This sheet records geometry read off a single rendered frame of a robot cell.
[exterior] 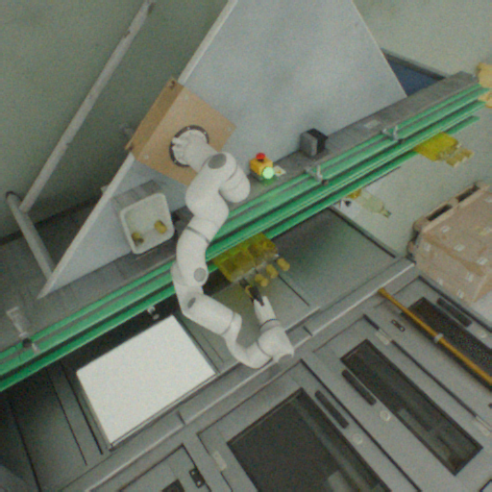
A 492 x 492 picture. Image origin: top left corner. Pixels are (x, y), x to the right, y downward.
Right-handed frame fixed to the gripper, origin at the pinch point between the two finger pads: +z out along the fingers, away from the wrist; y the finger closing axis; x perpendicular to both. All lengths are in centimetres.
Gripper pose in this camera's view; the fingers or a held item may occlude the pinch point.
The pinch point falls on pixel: (254, 294)
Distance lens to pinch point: 166.1
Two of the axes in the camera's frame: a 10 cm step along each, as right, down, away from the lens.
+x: -9.3, 3.0, -1.9
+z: -3.5, -6.6, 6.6
